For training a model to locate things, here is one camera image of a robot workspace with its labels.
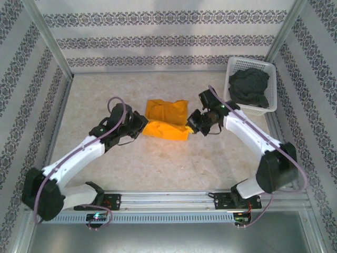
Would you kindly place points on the orange t-shirt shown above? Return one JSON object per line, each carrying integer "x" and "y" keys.
{"x": 166, "y": 131}

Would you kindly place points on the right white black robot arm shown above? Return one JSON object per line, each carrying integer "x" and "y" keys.
{"x": 245, "y": 134}

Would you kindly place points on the dark grey t-shirt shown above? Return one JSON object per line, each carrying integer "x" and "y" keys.
{"x": 247, "y": 84}

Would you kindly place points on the white plastic mesh basket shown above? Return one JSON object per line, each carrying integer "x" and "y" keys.
{"x": 247, "y": 62}

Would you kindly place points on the left controller board green light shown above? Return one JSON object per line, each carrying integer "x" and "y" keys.
{"x": 97, "y": 216}

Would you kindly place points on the right controller board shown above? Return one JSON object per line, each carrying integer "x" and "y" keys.
{"x": 241, "y": 217}

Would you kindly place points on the sheet metal shelf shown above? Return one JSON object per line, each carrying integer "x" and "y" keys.
{"x": 168, "y": 237}

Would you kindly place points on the aluminium back rail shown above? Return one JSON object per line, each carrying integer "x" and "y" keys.
{"x": 147, "y": 71}

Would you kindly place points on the aluminium side rail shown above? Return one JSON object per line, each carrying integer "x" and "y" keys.
{"x": 59, "y": 110}
{"x": 276, "y": 126}

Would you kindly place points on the aluminium mounting rail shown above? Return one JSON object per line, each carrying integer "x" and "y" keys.
{"x": 168, "y": 199}

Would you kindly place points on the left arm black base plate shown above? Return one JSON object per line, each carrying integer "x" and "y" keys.
{"x": 116, "y": 201}

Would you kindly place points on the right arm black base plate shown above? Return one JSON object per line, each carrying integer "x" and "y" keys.
{"x": 221, "y": 201}

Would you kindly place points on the aluminium frame post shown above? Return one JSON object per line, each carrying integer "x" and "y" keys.
{"x": 44, "y": 34}
{"x": 284, "y": 29}

